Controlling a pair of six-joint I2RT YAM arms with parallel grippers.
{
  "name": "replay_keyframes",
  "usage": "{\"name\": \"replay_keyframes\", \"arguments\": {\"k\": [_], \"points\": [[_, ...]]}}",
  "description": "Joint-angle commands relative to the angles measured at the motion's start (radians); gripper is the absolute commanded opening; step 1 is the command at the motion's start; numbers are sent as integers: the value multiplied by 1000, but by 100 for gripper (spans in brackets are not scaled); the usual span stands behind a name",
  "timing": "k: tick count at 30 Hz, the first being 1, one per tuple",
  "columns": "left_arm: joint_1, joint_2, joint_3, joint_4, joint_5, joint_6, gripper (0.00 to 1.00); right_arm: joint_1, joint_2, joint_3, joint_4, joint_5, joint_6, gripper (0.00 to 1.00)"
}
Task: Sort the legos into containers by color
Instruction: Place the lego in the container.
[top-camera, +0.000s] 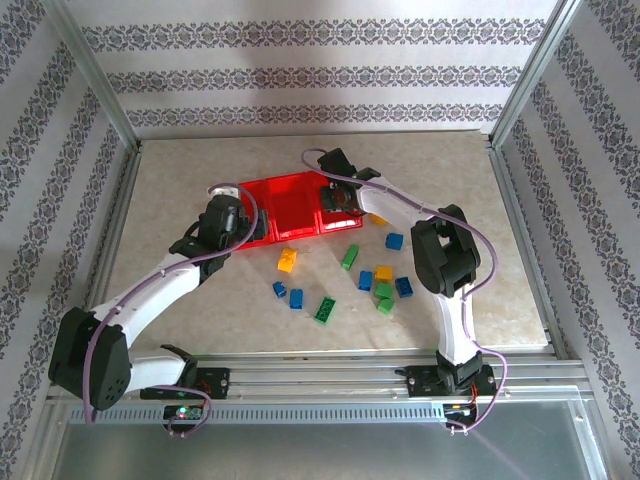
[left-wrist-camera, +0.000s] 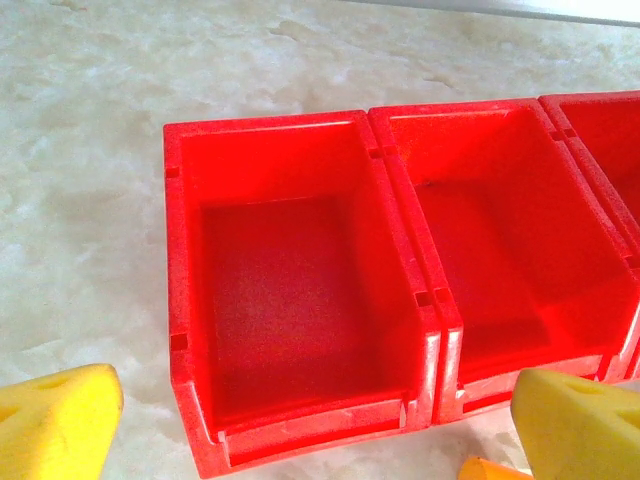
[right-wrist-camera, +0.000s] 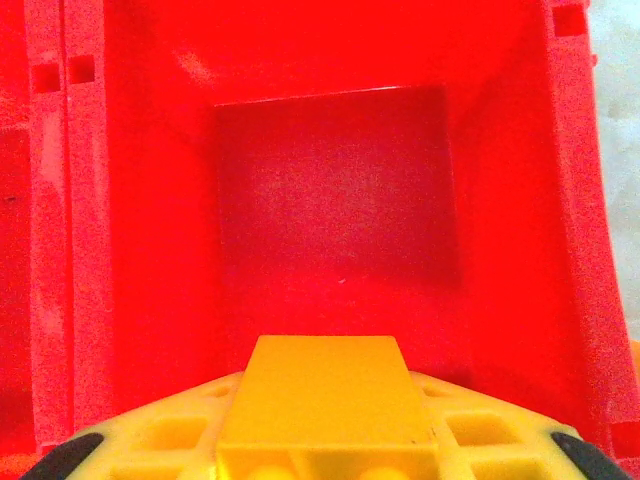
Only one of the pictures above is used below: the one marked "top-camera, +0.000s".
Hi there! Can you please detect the left controller board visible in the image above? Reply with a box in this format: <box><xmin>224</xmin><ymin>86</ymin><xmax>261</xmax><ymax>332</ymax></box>
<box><xmin>163</xmin><ymin>404</ymin><xmax>204</xmax><ymax>421</ymax></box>

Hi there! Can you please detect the grey metal sheet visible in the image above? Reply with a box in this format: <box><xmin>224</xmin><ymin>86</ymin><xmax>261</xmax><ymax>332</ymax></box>
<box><xmin>47</xmin><ymin>399</ymin><xmax>609</xmax><ymax>480</ymax></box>

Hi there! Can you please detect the aluminium side rail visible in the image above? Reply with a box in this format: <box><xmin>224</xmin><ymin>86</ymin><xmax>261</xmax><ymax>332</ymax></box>
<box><xmin>69</xmin><ymin>142</ymin><xmax>146</xmax><ymax>364</ymax></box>
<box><xmin>487</xmin><ymin>139</ymin><xmax>571</xmax><ymax>361</ymax></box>

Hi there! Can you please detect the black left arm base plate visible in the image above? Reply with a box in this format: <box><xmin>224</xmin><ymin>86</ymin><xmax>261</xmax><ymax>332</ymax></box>
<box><xmin>139</xmin><ymin>367</ymin><xmax>232</xmax><ymax>401</ymax></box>

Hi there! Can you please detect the aluminium mounting rail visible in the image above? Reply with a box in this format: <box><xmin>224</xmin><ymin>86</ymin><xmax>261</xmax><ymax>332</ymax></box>
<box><xmin>47</xmin><ymin>349</ymin><xmax>589</xmax><ymax>404</ymax></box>

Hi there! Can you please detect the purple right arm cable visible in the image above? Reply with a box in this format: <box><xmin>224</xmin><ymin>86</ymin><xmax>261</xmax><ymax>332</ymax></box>
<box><xmin>299</xmin><ymin>147</ymin><xmax>511</xmax><ymax>435</ymax></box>

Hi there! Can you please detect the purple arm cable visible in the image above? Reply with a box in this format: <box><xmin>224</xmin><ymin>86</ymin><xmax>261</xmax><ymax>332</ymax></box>
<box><xmin>83</xmin><ymin>185</ymin><xmax>262</xmax><ymax>441</ymax></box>
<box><xmin>299</xmin><ymin>147</ymin><xmax>511</xmax><ymax>435</ymax></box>

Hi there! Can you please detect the grey slotted cable duct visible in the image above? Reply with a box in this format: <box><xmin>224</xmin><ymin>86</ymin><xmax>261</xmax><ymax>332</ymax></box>
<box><xmin>66</xmin><ymin>402</ymin><xmax>447</xmax><ymax>426</ymax></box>

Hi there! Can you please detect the aluminium frame post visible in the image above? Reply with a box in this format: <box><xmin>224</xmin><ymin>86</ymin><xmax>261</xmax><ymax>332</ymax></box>
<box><xmin>485</xmin><ymin>0</ymin><xmax>585</xmax><ymax>150</ymax></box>
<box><xmin>42</xmin><ymin>0</ymin><xmax>144</xmax><ymax>151</ymax></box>

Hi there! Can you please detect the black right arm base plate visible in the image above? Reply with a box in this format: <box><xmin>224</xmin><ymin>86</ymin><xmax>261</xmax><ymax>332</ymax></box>
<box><xmin>407</xmin><ymin>365</ymin><xmax>497</xmax><ymax>400</ymax></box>

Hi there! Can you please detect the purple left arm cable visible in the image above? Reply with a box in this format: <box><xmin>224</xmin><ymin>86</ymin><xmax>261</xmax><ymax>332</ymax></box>
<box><xmin>83</xmin><ymin>185</ymin><xmax>262</xmax><ymax>441</ymax></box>

